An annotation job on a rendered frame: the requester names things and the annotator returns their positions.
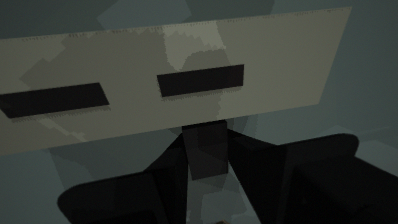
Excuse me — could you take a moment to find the black two-prong charger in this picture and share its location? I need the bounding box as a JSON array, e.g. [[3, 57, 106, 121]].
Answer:
[[182, 119, 228, 181]]

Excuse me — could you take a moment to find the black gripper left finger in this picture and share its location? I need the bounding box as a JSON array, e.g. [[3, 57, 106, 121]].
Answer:
[[57, 133, 188, 224]]

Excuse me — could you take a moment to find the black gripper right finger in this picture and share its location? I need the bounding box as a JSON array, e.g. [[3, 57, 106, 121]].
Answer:
[[227, 129, 360, 224]]

